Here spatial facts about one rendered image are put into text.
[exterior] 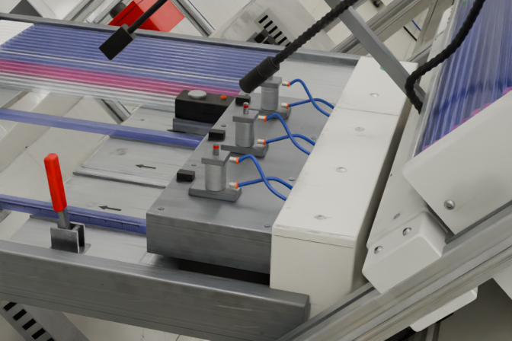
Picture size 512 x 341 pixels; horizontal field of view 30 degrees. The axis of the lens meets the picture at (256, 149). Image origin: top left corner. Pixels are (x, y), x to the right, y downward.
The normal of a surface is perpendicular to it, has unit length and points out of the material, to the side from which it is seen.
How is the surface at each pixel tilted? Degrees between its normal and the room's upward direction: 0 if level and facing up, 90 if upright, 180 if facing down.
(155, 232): 90
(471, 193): 90
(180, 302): 90
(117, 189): 45
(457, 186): 90
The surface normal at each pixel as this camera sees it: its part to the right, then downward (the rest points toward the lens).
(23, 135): -0.26, 0.41
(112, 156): 0.03, -0.90
